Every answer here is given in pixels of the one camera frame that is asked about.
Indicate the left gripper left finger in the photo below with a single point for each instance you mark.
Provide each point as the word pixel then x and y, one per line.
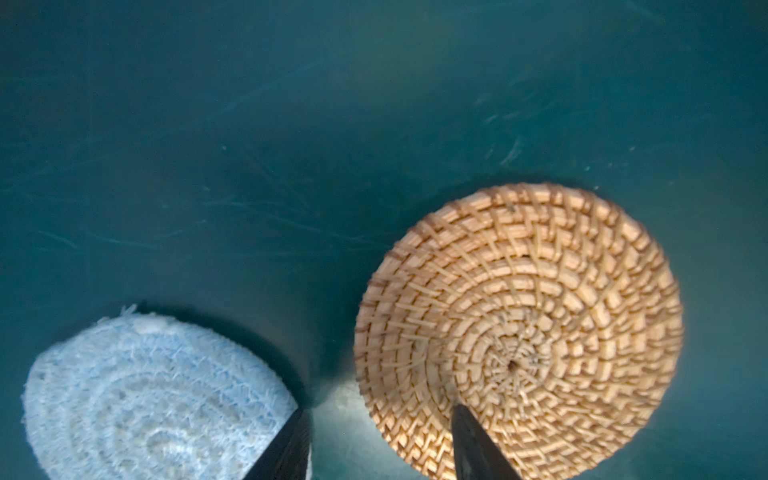
pixel 287 456

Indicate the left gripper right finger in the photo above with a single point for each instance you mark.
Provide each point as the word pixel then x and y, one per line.
pixel 476 456

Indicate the rattan woven coaster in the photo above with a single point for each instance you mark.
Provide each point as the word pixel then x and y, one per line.
pixel 547 311

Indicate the grey woven coaster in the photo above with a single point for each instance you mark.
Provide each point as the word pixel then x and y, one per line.
pixel 146 396

